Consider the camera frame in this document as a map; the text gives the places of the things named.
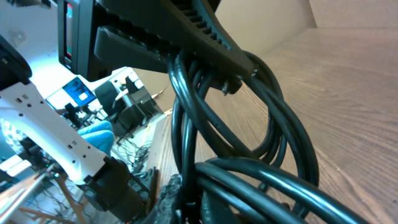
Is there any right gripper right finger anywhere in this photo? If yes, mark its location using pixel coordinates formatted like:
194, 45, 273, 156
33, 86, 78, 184
201, 191, 240, 224

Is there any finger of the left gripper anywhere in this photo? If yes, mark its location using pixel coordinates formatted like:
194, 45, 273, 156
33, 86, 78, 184
102, 0, 254, 77

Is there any cardboard backdrop panel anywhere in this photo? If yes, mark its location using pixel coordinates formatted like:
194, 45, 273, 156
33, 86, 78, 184
133, 0, 398, 110

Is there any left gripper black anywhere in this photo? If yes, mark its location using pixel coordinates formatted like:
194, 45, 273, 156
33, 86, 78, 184
58, 0, 174, 82

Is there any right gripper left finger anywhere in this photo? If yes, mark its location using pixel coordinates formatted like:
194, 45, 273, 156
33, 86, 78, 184
142, 174, 182, 224

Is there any black office chair background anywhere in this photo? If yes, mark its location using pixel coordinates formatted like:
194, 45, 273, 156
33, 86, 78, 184
95, 81, 126, 123

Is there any thick black USB cable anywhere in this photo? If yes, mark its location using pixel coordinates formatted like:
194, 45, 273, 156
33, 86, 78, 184
167, 49, 371, 224

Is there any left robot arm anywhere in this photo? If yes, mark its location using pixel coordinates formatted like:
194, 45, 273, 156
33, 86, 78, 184
1, 0, 255, 222

